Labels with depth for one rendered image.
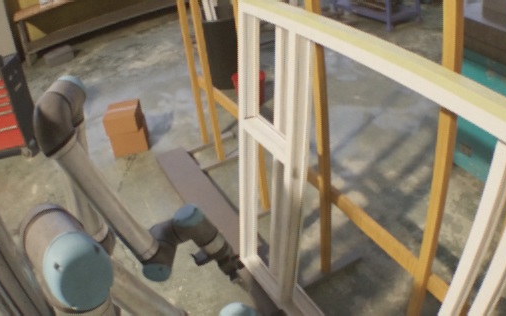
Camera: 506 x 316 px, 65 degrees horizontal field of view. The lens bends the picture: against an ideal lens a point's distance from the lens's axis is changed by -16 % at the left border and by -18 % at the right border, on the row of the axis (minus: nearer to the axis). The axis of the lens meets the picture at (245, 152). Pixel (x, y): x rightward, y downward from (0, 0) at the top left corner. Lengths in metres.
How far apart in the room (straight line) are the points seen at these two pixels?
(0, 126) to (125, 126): 1.35
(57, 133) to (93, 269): 0.58
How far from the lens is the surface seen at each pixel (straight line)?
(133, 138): 3.95
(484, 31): 2.85
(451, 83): 1.13
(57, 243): 0.72
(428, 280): 1.85
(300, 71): 1.72
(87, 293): 0.73
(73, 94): 1.33
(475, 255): 1.31
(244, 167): 2.30
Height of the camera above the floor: 1.99
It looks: 32 degrees down
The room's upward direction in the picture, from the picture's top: 9 degrees counter-clockwise
